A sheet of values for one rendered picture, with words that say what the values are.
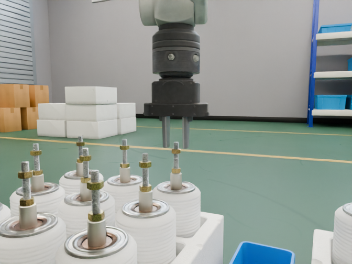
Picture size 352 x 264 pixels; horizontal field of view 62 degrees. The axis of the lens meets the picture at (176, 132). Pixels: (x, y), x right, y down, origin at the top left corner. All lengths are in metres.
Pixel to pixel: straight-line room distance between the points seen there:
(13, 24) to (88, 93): 4.06
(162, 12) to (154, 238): 0.37
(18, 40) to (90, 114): 4.08
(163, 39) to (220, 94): 5.05
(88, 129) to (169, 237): 2.75
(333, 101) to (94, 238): 4.50
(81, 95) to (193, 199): 2.72
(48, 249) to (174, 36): 0.37
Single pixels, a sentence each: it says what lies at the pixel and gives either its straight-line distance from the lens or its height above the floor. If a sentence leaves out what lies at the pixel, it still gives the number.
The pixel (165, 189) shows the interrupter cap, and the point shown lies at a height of 0.25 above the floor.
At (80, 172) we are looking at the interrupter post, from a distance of 0.69.
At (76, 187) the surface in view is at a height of 0.24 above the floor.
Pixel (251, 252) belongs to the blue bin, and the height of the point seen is 0.10.
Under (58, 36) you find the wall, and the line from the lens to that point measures 7.53.
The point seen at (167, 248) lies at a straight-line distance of 0.47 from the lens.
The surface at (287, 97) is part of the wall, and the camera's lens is 5.41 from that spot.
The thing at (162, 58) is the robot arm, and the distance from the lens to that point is 0.52.
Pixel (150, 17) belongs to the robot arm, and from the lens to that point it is 0.56.
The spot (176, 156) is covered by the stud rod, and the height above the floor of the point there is 0.31.
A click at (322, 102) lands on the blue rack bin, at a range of 4.72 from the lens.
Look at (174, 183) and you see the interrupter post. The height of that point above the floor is 0.26.
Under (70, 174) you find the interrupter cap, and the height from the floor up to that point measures 0.25.
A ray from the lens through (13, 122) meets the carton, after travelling 4.23.
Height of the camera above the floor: 0.43
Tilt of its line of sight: 7 degrees down
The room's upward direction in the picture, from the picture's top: straight up
